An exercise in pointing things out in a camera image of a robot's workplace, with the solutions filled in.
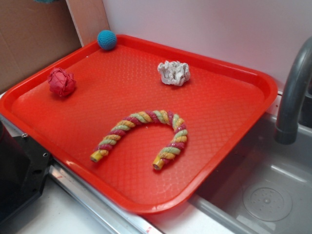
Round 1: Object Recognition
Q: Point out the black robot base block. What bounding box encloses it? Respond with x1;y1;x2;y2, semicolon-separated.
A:
0;123;52;224

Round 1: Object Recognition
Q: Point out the red plastic tray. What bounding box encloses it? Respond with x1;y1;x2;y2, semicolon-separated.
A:
0;35;277;214

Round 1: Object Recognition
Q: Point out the crumpled white paper ball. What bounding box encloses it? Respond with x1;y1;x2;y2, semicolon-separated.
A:
157;60;191;87

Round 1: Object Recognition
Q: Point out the blue crochet ball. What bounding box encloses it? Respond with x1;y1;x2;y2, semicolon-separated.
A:
97;30;117;50

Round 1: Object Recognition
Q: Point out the crumpled red paper ball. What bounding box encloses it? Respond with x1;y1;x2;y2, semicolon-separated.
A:
47;68;76;97

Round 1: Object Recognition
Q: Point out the grey toy sink basin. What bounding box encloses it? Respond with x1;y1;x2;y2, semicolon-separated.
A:
151;114;312;234

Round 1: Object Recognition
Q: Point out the brown cardboard panel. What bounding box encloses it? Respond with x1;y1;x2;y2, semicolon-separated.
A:
0;0;109;93

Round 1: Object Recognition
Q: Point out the grey toy faucet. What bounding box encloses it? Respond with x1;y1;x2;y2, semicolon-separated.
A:
274;38;312;145

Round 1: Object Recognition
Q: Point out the teal object at top edge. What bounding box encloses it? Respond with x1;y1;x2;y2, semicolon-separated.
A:
34;0;58;4

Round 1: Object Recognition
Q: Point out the multicolour twisted rope toy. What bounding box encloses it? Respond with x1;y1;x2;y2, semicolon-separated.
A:
90;110;188;170

